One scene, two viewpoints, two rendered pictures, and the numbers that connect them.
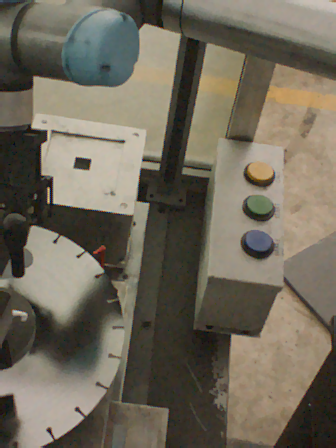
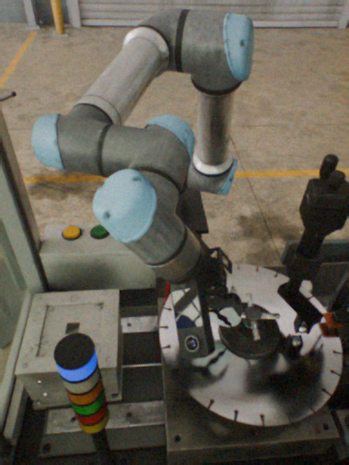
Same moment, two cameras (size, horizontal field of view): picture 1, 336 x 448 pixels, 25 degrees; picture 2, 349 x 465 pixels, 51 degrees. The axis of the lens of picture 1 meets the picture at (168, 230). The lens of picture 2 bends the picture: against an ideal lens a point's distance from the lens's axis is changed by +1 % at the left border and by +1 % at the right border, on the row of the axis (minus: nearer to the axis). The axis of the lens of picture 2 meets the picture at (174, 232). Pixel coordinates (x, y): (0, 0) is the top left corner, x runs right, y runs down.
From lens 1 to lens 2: 86 cm
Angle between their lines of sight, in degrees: 59
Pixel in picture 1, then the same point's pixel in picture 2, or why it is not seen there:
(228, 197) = (94, 245)
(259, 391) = not seen: hidden behind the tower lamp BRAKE
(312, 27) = (141, 64)
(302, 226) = not seen: outside the picture
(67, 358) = (249, 286)
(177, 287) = (128, 299)
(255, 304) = not seen: hidden behind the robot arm
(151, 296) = (140, 309)
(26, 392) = (278, 300)
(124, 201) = (107, 294)
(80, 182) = (92, 325)
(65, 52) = (189, 149)
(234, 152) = (53, 245)
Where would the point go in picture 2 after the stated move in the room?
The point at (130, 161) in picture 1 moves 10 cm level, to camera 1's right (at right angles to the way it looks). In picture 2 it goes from (68, 297) to (76, 262)
